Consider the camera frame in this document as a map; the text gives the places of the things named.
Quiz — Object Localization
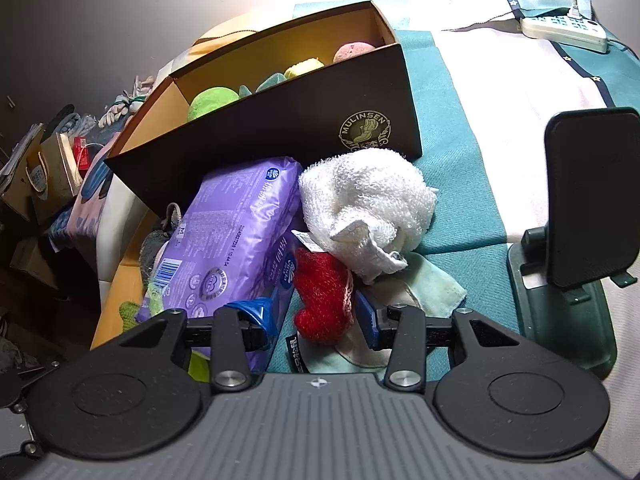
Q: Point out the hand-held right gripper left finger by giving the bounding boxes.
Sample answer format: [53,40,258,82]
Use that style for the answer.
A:
[106,297,275,395]

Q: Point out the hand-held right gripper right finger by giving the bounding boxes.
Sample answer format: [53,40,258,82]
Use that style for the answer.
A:
[353,291,537,395]

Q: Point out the red mesh cloth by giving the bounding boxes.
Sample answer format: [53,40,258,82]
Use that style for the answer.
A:
[291,248,357,345]

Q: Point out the yellow-green fabric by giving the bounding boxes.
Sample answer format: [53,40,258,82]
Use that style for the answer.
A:
[187,349,214,385]

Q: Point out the pale green cloth black label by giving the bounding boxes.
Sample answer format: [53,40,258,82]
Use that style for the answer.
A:
[285,251,469,377]

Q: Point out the white terry towel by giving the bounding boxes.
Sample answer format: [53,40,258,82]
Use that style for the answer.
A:
[297,149,439,285]

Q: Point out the green knitted cloth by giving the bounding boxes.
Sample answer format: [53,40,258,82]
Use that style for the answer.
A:
[119,299,152,323]

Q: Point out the grey sock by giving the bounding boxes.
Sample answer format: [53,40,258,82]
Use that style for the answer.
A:
[139,202,185,282]

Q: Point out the dark brown cardboard shoe box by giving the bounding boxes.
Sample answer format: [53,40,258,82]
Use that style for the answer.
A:
[104,0,424,213]

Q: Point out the green towel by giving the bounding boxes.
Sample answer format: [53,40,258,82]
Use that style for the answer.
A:
[187,87,242,123]

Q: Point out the teal soft cloth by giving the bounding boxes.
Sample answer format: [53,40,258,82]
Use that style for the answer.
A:
[238,72,287,97]

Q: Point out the yellow soft sponge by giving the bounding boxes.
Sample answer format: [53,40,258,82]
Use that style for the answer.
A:
[283,57,327,81]

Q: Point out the pink plush bear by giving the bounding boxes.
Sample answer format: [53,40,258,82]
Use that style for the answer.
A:
[332,41,377,64]

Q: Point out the purple plastic packet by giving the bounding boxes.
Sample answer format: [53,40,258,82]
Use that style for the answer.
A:
[135,155,307,373]

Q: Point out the small cardboard box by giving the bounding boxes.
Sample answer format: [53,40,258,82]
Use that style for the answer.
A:
[9,236,62,292]

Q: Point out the red packet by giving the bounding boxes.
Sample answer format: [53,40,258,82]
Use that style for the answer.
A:
[71,139,102,172]

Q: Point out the gold paper gift bag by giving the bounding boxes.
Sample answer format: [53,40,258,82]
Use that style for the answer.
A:
[26,131,85,212]

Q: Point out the black phone stand green base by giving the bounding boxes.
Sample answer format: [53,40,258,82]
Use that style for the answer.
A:
[506,106,640,380]

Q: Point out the white knotted plush toy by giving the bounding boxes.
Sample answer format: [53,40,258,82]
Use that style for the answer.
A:
[96,74,157,129]

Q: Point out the dark cloth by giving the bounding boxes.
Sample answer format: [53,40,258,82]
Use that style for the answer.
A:
[41,104,77,132]

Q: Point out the stack of papers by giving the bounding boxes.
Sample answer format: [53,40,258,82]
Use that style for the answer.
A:
[0,121,47,188]

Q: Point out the white power strip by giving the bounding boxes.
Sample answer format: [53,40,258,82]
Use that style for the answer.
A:
[519,14,611,54]

